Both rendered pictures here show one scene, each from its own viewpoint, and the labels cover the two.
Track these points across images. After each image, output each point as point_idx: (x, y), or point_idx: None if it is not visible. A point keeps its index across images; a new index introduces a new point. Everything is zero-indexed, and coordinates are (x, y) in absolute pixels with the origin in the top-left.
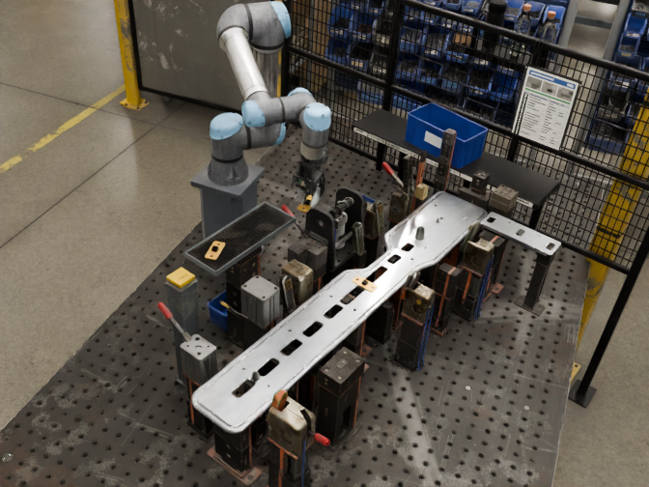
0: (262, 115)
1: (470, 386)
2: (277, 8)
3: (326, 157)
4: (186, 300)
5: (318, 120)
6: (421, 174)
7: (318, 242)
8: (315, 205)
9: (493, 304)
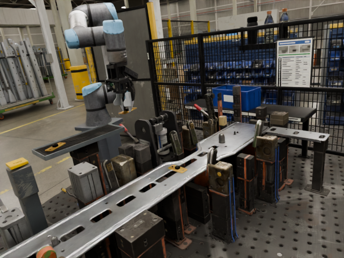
0: (75, 35)
1: (281, 253)
2: (107, 3)
3: (135, 73)
4: (21, 183)
5: (110, 24)
6: (220, 110)
7: (143, 144)
8: (130, 108)
9: (287, 192)
